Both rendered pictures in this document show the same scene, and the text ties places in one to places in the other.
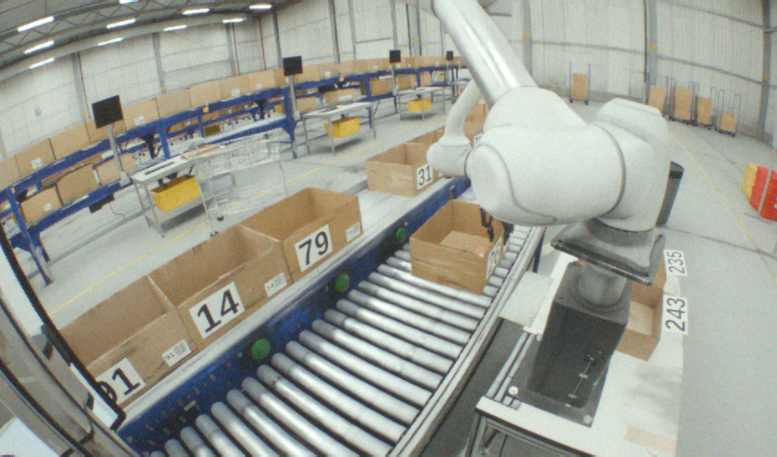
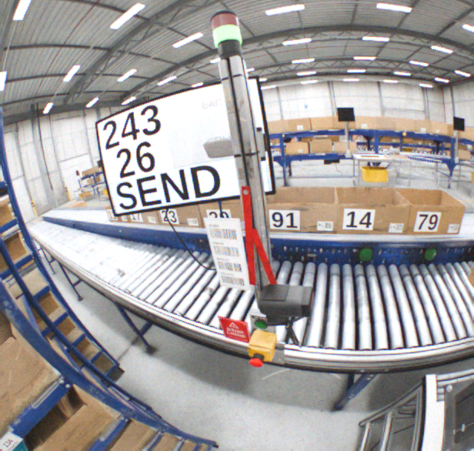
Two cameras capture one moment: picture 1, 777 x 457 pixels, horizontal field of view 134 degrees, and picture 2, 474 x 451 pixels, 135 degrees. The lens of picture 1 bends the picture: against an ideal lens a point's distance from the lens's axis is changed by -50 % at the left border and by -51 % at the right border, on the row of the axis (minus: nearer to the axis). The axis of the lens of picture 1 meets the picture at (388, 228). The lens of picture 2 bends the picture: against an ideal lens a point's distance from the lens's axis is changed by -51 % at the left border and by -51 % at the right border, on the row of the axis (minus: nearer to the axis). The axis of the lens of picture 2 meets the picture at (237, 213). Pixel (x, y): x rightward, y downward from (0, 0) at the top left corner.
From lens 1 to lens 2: 19 cm
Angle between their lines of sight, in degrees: 71
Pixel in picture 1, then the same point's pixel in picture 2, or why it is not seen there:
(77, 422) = (250, 145)
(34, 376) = (246, 119)
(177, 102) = (388, 123)
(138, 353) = (306, 212)
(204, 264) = (367, 200)
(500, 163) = not seen: outside the picture
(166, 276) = (344, 194)
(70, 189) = (315, 147)
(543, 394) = (455, 409)
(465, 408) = not seen: hidden behind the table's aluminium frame
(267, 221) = (411, 197)
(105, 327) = (299, 200)
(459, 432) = not seen: hidden behind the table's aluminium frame
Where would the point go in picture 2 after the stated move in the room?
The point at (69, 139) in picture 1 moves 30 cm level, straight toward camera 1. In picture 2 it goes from (321, 121) to (321, 121)
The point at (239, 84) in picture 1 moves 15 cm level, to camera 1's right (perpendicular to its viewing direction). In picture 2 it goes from (426, 125) to (431, 126)
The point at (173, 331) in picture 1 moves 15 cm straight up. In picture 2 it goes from (330, 214) to (330, 184)
